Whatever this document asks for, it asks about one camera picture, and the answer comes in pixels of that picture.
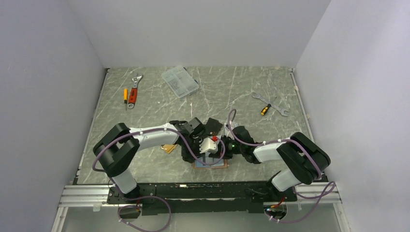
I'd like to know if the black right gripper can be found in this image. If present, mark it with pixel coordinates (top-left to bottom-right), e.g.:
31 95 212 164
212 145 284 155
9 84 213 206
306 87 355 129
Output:
209 135 245 160

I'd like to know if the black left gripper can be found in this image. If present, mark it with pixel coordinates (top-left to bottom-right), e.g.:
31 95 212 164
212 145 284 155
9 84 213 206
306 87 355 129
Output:
180 138 205 163

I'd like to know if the tan leather card holder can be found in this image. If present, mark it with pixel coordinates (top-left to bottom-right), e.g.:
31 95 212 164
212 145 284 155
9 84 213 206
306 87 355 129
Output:
193 155 229 170

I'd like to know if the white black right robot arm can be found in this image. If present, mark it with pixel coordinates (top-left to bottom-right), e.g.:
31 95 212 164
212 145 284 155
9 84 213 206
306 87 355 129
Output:
220 126 331 201

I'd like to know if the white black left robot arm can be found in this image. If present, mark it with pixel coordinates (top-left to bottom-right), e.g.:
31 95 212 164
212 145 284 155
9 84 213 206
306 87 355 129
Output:
92 117 211 203

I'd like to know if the black card stack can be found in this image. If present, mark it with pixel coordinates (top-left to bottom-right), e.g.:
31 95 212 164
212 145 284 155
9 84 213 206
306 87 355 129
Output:
205 118 223 136

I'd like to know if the yellow black screwdriver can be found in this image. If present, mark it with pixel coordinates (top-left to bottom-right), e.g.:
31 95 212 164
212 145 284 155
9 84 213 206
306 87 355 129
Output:
260 98 273 116

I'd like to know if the clear plastic screw box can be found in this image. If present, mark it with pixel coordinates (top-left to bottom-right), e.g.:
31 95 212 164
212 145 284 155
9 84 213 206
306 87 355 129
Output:
161 66 199 98

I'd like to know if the silver open end wrench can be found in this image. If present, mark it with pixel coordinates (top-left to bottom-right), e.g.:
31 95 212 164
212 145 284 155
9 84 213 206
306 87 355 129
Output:
252 92 289 117

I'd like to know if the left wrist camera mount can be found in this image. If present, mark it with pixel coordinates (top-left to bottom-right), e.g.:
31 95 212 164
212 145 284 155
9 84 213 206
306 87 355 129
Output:
199 136 219 154

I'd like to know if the red handled adjustable wrench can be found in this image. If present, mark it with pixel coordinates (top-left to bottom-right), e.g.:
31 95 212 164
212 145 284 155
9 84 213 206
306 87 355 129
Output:
127 75 143 109

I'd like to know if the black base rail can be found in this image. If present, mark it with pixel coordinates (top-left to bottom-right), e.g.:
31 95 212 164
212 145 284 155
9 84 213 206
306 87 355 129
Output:
106 181 297 216

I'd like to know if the small yellow handled screwdriver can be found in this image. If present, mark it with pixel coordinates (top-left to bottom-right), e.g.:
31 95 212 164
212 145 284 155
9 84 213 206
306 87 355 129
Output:
123 88 128 110

